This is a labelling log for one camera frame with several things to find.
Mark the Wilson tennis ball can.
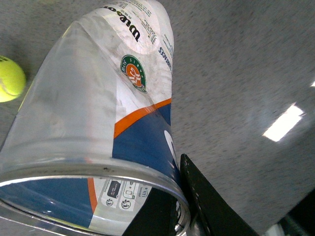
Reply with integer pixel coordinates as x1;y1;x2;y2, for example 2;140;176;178
0;0;190;236

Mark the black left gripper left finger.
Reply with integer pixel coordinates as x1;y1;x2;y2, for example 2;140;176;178
123;188;178;236

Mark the far left tennis ball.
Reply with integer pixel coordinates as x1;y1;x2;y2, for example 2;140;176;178
0;56;26;103

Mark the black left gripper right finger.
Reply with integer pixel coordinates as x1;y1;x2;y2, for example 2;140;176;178
180;154;258;236

